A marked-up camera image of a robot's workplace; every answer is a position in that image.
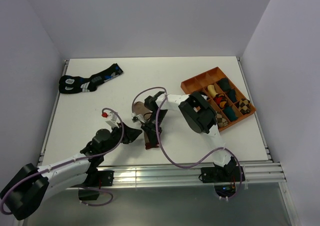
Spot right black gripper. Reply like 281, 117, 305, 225
141, 109, 168, 148

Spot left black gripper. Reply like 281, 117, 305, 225
101, 122, 142, 155

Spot brown sock red stripes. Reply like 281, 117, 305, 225
133, 101, 159, 150

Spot white black striped sock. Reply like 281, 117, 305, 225
201, 94, 209, 100

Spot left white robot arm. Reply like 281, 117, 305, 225
0, 124, 142, 220

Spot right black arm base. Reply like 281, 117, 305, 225
198, 156, 246, 201

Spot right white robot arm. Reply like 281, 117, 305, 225
138, 91, 240, 181

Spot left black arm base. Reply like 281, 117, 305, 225
78, 170, 114, 202

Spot brown argyle rolled sock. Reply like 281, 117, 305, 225
215, 112, 229, 128

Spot yellow rolled sock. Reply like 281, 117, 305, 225
207, 85, 218, 98

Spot black blue patterned sock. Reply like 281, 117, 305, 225
58, 63, 124, 94

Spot red black rolled sock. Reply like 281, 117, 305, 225
213, 94, 229, 109

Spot orange compartment tray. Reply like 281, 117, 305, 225
180, 67, 256, 132

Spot dark green rolled sock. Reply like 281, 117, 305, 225
217, 77, 231, 92

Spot dark teal rolled sock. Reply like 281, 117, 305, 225
227, 89, 237, 103

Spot brown checkered rolled sock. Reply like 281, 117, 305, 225
238, 98, 251, 115

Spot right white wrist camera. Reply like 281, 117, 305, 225
131, 113, 145, 123

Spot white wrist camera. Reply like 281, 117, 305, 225
131, 113, 145, 123
101, 112, 119, 129

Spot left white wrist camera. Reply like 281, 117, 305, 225
101, 112, 119, 129

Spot aluminium table rail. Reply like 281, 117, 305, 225
98, 161, 287, 189

